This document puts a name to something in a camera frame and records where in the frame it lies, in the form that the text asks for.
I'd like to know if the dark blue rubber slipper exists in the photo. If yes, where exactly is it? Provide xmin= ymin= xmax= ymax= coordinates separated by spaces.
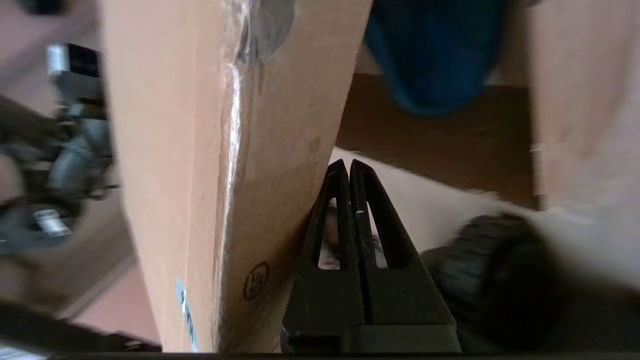
xmin=364 ymin=0 xmax=508 ymax=118

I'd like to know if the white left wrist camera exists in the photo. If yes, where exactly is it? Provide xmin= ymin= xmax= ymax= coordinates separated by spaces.
xmin=46 ymin=42 xmax=103 ymax=83

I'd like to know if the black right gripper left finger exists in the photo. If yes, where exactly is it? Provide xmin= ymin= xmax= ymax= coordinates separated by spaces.
xmin=282 ymin=159 xmax=373 ymax=328

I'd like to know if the brown cardboard shoe box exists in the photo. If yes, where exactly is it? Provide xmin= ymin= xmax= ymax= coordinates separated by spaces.
xmin=100 ymin=0 xmax=640 ymax=353

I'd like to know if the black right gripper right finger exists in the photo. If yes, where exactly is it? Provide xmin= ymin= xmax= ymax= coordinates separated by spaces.
xmin=349 ymin=159 xmax=457 ymax=327

